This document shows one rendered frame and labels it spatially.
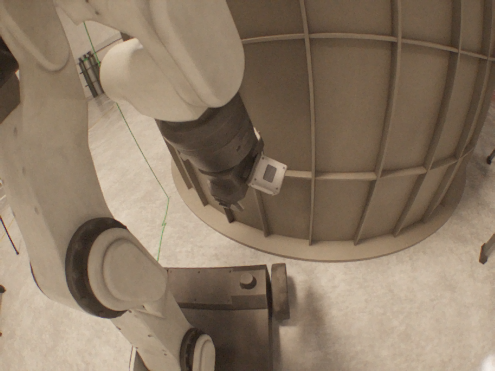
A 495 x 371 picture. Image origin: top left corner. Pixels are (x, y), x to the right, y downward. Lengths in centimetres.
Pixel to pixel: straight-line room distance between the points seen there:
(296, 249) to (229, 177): 69
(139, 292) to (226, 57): 29
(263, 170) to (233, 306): 49
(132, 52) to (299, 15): 37
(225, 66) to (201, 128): 6
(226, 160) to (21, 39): 27
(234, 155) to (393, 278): 84
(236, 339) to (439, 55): 92
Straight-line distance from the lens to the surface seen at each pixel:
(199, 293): 73
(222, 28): 15
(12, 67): 32
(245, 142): 23
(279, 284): 67
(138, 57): 17
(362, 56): 51
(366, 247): 96
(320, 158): 61
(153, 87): 16
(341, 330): 85
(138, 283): 32
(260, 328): 67
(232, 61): 16
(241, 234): 99
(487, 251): 124
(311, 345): 83
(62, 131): 30
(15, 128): 28
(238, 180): 28
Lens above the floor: 83
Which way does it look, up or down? 43 degrees down
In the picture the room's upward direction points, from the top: 15 degrees counter-clockwise
